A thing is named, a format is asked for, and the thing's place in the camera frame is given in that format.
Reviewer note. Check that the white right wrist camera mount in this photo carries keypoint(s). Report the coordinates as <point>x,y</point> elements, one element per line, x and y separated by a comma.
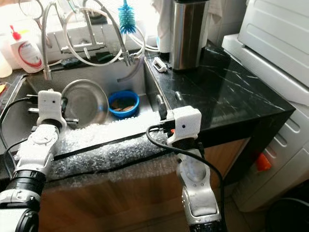
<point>186,123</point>

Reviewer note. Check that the blue bottle brush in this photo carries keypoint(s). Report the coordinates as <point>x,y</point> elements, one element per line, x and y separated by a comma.
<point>127,20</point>

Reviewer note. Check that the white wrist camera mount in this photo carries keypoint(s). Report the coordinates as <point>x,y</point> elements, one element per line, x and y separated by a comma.
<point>186,123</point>
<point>50,106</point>

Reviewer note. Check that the translucent white bottle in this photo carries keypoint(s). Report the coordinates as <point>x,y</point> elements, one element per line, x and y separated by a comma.
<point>6,65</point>

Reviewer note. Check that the white soap bottle red pump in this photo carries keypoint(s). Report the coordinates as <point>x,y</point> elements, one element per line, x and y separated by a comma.
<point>29,55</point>

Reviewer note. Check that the small orange object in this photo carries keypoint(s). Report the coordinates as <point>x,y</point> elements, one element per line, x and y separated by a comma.
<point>263,162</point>

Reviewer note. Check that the stainless steel sink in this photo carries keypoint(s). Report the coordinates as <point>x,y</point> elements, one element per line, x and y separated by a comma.
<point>91,72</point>

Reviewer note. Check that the small white clip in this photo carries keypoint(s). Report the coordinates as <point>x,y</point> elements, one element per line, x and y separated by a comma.
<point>159,64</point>

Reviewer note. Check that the orange cloth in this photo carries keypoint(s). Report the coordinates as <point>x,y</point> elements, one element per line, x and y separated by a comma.
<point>3,88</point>

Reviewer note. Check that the dark green sponge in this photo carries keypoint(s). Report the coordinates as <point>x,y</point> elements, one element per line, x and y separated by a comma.
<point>104,57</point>

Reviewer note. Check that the bubble wrap sheet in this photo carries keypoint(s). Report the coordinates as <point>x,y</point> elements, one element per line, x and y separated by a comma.
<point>116,150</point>

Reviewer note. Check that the blue plastic bowl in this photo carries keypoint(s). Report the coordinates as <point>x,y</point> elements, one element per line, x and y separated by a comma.
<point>123,114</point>

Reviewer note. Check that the round steel plate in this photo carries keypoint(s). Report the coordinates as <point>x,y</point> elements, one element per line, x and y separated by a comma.
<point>84,104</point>

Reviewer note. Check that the wooden cabinet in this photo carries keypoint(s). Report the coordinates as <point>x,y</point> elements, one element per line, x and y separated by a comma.
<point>125,203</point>

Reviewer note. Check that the tall steel canister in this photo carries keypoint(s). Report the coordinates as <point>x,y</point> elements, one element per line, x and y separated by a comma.
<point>188,38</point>

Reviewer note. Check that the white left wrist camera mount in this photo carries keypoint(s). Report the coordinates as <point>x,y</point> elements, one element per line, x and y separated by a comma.
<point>50,106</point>

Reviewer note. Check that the white washing machine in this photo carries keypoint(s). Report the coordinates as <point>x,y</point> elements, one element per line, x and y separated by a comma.
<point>275,29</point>

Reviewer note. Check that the steel faucet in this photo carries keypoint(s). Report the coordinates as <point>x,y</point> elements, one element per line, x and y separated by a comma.
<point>88,29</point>

